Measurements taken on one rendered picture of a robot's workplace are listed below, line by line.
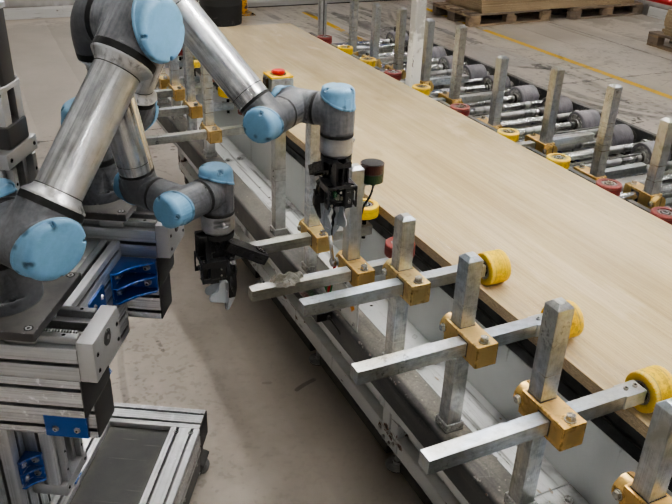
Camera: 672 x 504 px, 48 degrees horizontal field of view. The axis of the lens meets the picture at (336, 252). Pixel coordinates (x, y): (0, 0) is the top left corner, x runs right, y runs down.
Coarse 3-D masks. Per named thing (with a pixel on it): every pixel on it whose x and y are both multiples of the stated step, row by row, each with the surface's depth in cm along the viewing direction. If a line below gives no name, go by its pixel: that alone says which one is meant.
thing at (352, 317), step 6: (318, 258) 213; (318, 264) 214; (324, 264) 210; (318, 270) 215; (324, 288) 213; (336, 288) 205; (342, 288) 201; (354, 306) 196; (342, 312) 204; (348, 312) 201; (354, 312) 197; (348, 318) 201; (354, 318) 198; (354, 324) 198
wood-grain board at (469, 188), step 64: (256, 64) 355; (320, 64) 359; (384, 128) 280; (448, 128) 283; (384, 192) 229; (448, 192) 230; (512, 192) 232; (576, 192) 234; (448, 256) 194; (512, 256) 195; (576, 256) 197; (640, 256) 198; (512, 320) 171; (640, 320) 170
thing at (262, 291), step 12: (372, 264) 197; (312, 276) 191; (324, 276) 191; (336, 276) 193; (348, 276) 194; (252, 288) 185; (264, 288) 185; (276, 288) 186; (288, 288) 188; (300, 288) 189; (312, 288) 191; (252, 300) 185
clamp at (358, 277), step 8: (336, 256) 202; (360, 256) 199; (344, 264) 197; (352, 264) 195; (360, 264) 195; (368, 264) 195; (352, 272) 194; (360, 272) 192; (368, 272) 192; (352, 280) 195; (360, 280) 192; (368, 280) 193
